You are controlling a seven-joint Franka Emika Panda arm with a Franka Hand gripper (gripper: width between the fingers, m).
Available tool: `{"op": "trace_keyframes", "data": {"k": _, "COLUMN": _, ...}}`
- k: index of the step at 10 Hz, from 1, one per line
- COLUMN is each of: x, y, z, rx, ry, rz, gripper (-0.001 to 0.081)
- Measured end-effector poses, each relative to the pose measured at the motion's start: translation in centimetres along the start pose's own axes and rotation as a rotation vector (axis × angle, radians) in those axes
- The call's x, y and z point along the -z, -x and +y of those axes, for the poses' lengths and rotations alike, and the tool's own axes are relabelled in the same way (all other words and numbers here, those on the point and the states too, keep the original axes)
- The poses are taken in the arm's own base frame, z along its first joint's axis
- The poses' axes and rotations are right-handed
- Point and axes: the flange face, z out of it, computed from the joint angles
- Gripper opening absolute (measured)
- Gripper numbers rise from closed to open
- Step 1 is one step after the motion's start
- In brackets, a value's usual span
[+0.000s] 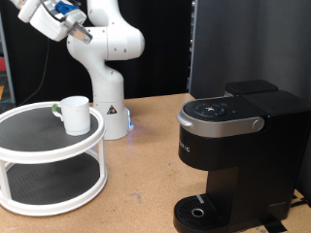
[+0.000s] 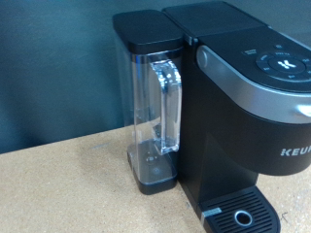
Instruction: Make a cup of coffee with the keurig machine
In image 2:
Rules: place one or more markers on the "black Keurig coffee machine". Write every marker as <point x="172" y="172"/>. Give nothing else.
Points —
<point x="226" y="129"/>

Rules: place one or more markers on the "clear water reservoir black lid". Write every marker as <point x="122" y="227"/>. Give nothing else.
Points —
<point x="145" y="29"/>

